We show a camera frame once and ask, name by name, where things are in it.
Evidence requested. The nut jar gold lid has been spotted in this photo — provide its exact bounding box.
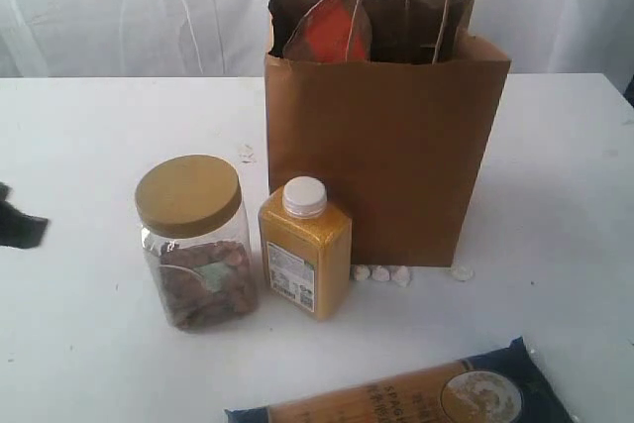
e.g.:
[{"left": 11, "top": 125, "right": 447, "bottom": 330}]
[{"left": 135, "top": 155, "right": 258, "bottom": 331}]

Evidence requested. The yellow millet bottle white cap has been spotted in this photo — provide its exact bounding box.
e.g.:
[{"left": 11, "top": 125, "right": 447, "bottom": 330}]
[{"left": 259, "top": 176, "right": 352, "bottom": 321}]

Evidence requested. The brown red paper pouch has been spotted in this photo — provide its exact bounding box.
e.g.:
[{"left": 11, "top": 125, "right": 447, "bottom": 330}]
[{"left": 282, "top": 0, "right": 372, "bottom": 63}]

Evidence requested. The brown paper bag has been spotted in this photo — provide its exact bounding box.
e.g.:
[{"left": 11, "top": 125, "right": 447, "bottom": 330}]
[{"left": 264, "top": 0, "right": 510, "bottom": 267}]

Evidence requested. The white backdrop curtain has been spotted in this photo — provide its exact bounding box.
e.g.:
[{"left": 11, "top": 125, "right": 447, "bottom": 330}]
[{"left": 1, "top": 0, "right": 633, "bottom": 89}]

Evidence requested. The spaghetti packet dark blue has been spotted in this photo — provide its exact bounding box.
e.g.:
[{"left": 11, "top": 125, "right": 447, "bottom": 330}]
[{"left": 225, "top": 337, "right": 577, "bottom": 423}]

